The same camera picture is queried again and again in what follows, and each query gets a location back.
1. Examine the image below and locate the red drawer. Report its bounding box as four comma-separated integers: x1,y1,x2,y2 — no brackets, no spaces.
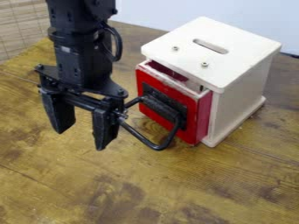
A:
135,59,212,145

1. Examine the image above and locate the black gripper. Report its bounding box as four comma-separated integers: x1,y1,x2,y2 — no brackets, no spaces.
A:
35,45,127,151

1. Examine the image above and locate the black metal drawer handle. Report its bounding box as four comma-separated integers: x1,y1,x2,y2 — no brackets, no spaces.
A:
118,94,187,151

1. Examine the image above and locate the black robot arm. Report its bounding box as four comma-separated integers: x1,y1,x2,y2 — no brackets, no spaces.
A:
35,0,127,151

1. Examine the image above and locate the white wooden box cabinet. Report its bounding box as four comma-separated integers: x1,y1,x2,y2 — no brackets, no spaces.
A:
142,17,282,147

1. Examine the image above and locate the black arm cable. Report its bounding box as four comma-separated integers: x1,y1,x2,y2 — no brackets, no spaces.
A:
99,22,124,63

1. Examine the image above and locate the right screw on box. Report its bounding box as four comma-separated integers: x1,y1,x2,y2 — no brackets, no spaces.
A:
200,61,210,67

